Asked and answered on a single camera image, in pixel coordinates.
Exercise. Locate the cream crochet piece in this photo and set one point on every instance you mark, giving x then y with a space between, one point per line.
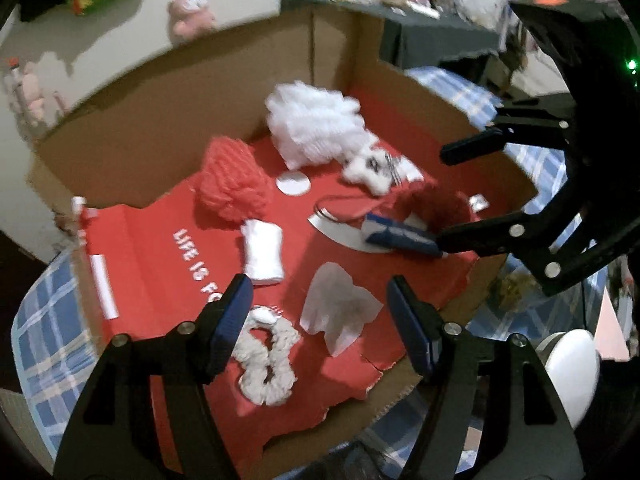
265 365

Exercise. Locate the cardboard box with red inside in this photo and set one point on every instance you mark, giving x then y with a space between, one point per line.
150 260

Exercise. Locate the white mesh puff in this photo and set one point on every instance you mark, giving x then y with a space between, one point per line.
315 120

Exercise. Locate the pink paper sheet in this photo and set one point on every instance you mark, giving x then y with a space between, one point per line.
612 325

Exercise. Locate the pink bear plush toy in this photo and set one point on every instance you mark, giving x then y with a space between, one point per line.
192 7

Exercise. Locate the red yarn ball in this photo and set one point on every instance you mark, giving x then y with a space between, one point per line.
230 180

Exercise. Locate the blue and white pouch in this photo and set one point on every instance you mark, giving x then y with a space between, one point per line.
400 235

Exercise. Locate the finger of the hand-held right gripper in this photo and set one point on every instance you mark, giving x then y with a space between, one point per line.
490 232
470 146

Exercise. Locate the dark cloth covered table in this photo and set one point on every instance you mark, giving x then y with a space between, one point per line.
435 30

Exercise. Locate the white fluffy plush piece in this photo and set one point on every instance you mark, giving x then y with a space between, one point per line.
375 170

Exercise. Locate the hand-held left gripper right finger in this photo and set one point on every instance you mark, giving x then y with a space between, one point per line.
407 325

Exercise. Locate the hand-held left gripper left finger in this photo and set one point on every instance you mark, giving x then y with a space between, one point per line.
232 310

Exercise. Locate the red knitted heart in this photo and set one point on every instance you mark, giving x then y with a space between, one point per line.
430 205

